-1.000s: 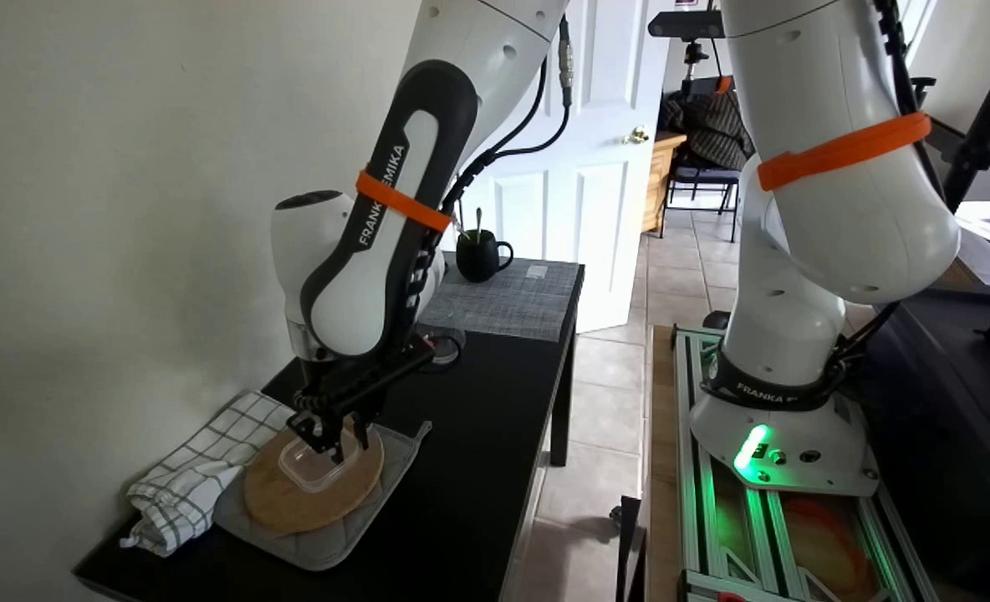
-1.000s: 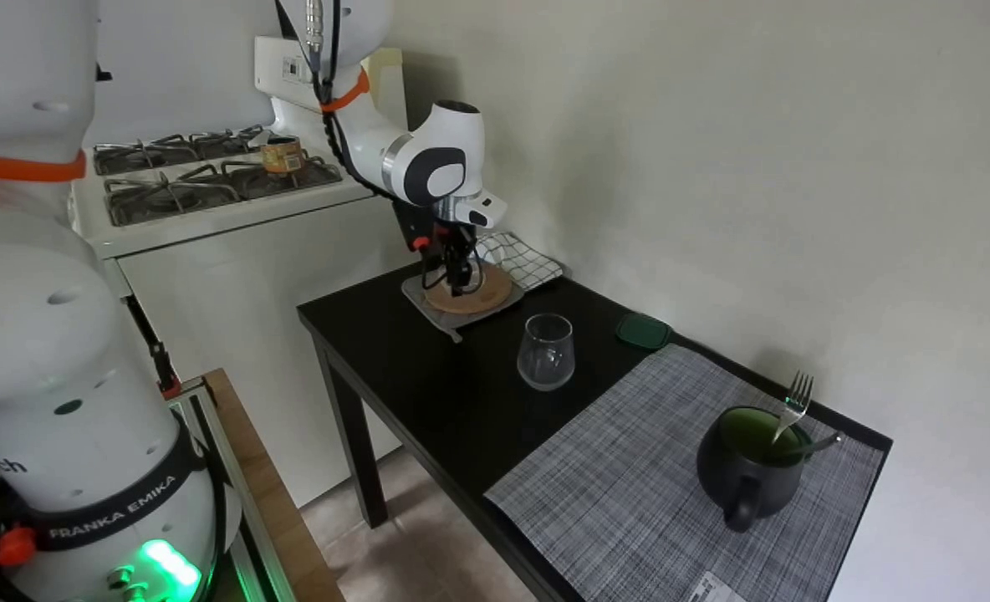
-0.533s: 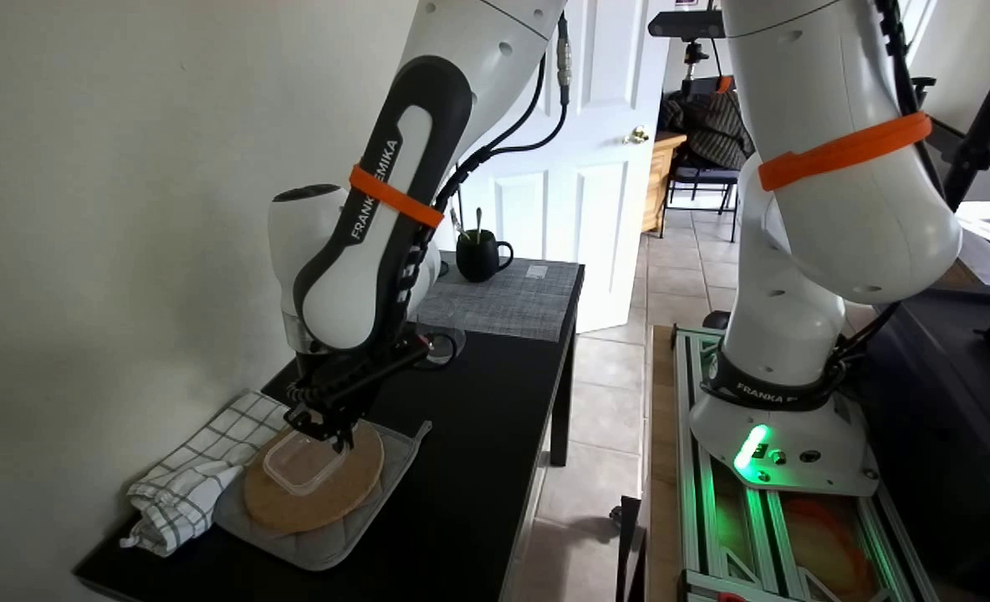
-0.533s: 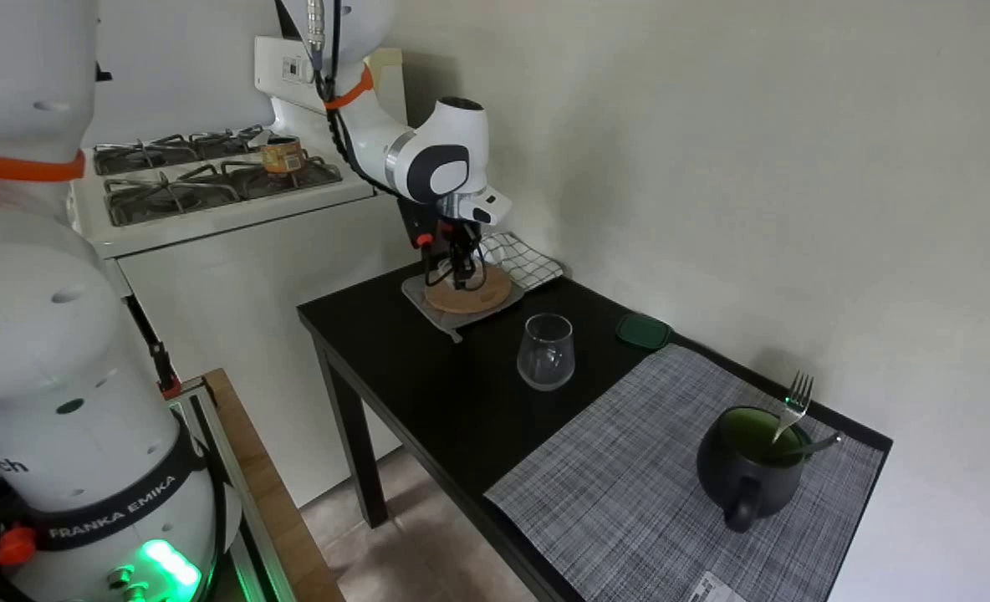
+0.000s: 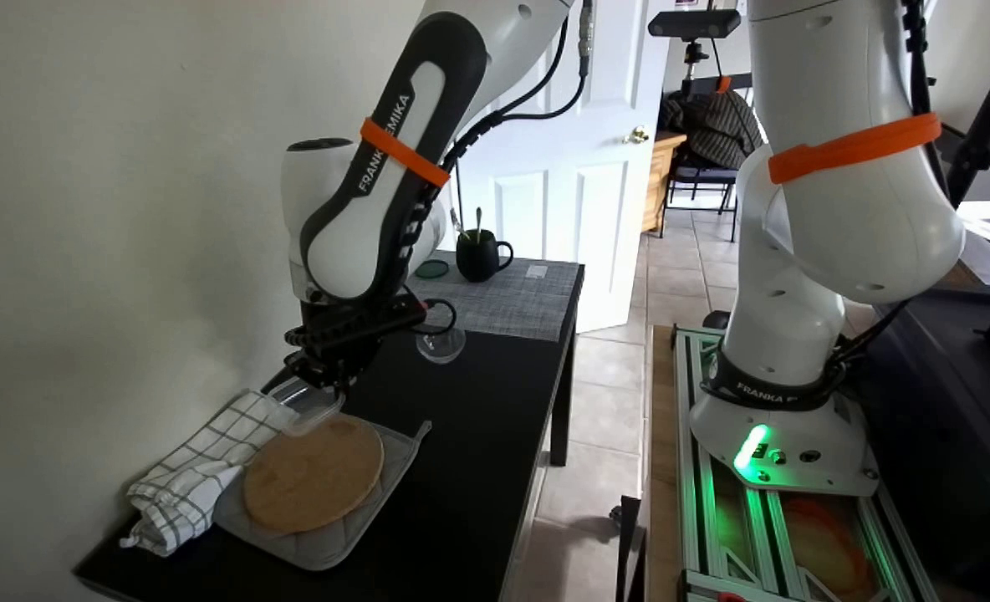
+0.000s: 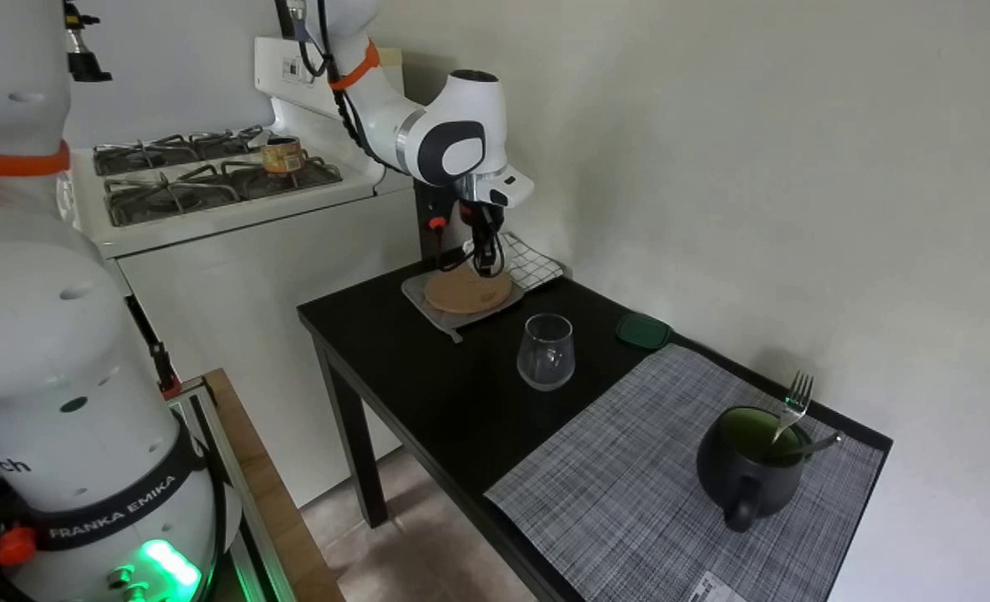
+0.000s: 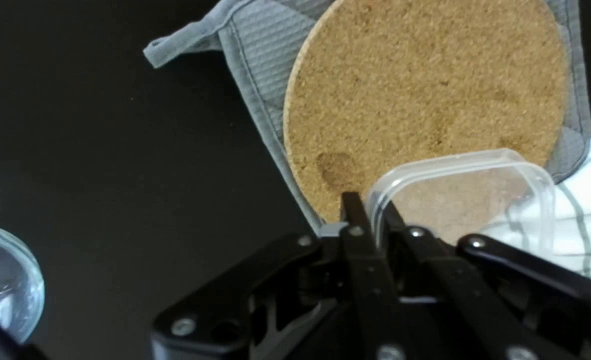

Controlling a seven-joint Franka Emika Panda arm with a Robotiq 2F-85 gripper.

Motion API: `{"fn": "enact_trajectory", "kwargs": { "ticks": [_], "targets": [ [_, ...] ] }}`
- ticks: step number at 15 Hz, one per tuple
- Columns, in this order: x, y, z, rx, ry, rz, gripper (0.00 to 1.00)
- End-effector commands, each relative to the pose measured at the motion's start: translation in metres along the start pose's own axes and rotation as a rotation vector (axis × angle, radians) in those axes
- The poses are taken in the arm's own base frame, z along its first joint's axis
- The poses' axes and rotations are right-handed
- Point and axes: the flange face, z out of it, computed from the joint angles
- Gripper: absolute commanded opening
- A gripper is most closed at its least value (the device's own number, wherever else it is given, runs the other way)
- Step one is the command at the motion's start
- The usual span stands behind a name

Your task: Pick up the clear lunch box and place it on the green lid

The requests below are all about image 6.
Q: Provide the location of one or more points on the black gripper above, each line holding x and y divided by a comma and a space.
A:
487, 211

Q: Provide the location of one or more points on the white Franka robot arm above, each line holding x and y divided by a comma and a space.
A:
40, 337

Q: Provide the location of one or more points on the green plastic lid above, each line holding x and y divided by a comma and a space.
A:
645, 331

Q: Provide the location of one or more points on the white checkered kitchen towel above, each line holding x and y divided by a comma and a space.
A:
532, 265

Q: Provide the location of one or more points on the round wooden board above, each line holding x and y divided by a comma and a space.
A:
463, 300

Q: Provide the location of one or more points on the clear drinking glass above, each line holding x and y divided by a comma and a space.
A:
548, 356

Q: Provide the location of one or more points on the black table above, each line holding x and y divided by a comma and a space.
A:
440, 379

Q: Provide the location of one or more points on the small tan round object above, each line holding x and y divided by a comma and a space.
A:
284, 159

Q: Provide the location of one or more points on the white gas stove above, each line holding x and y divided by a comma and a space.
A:
249, 302

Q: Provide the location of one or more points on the grey woven placemat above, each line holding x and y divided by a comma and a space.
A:
630, 491

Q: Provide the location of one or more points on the wooden plank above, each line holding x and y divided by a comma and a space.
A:
273, 478

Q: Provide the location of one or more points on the black mug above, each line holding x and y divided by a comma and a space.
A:
742, 478

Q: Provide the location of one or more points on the clear utensil in mug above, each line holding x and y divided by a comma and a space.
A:
793, 404

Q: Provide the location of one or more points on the white placemat label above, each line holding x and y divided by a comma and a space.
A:
716, 585

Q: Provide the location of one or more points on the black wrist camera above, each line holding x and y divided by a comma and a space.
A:
432, 223

